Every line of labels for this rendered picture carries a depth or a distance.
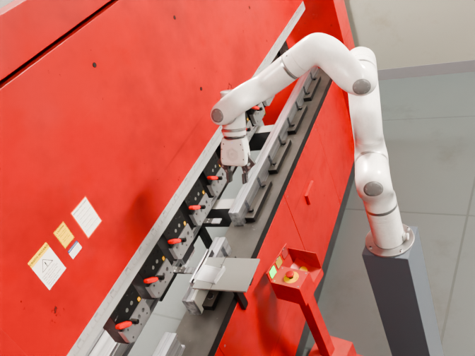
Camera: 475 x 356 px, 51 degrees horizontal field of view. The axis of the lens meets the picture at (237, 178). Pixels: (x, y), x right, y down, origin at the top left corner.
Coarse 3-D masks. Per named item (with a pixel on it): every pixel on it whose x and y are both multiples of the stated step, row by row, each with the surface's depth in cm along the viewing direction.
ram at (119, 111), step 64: (128, 0) 186; (192, 0) 225; (256, 0) 283; (64, 64) 157; (128, 64) 184; (192, 64) 222; (256, 64) 279; (0, 128) 136; (64, 128) 156; (128, 128) 182; (192, 128) 219; (0, 192) 135; (64, 192) 155; (128, 192) 180; (0, 256) 134; (64, 256) 153; (128, 256) 179; (0, 320) 133; (64, 320) 152
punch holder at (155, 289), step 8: (152, 256) 190; (160, 256) 195; (144, 264) 186; (152, 264) 190; (160, 264) 194; (168, 264) 198; (144, 272) 186; (152, 272) 190; (160, 272) 194; (168, 272) 198; (136, 280) 187; (160, 280) 194; (168, 280) 198; (136, 288) 192; (144, 288) 190; (152, 288) 189; (160, 288) 193; (144, 296) 194; (152, 296) 191
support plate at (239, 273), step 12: (204, 264) 226; (216, 264) 223; (228, 264) 220; (240, 264) 218; (252, 264) 215; (228, 276) 214; (240, 276) 212; (252, 276) 210; (204, 288) 214; (216, 288) 211; (228, 288) 209; (240, 288) 206
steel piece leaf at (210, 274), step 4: (204, 268) 223; (208, 268) 222; (212, 268) 222; (216, 268) 221; (220, 268) 220; (224, 268) 218; (204, 272) 221; (208, 272) 221; (212, 272) 220; (216, 272) 219; (220, 272) 215; (200, 276) 220; (204, 276) 219; (208, 276) 218; (212, 276) 218; (216, 276) 214; (220, 276) 215; (204, 280) 217; (208, 280) 216; (212, 280) 215; (216, 280) 214
